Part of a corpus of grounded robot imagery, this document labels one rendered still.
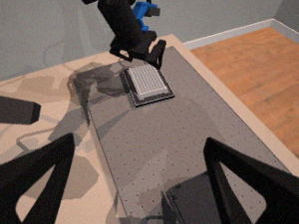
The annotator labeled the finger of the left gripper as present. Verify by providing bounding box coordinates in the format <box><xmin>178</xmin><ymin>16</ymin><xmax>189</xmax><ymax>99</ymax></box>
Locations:
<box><xmin>110</xmin><ymin>48</ymin><xmax>134</xmax><ymax>63</ymax></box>
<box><xmin>148</xmin><ymin>40</ymin><xmax>166</xmax><ymax>70</ymax></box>

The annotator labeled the white well plate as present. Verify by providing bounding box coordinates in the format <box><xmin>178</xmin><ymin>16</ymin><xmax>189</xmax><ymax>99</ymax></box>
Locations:
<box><xmin>129</xmin><ymin>64</ymin><xmax>167</xmax><ymax>99</ymax></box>

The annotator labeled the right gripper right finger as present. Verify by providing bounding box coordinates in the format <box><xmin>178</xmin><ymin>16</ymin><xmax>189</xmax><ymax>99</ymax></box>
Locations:
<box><xmin>203</xmin><ymin>137</ymin><xmax>299</xmax><ymax>224</ymax></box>

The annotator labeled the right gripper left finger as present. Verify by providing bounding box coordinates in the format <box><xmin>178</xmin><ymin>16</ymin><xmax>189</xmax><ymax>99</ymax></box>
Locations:
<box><xmin>0</xmin><ymin>133</ymin><xmax>75</xmax><ymax>224</ymax></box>

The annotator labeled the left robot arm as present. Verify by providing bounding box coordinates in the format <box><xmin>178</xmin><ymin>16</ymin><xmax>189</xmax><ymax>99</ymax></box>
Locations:
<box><xmin>82</xmin><ymin>0</ymin><xmax>160</xmax><ymax>30</ymax></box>

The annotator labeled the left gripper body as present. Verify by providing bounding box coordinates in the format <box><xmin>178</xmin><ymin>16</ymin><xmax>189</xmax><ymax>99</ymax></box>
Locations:
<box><xmin>110</xmin><ymin>1</ymin><xmax>162</xmax><ymax>63</ymax></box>

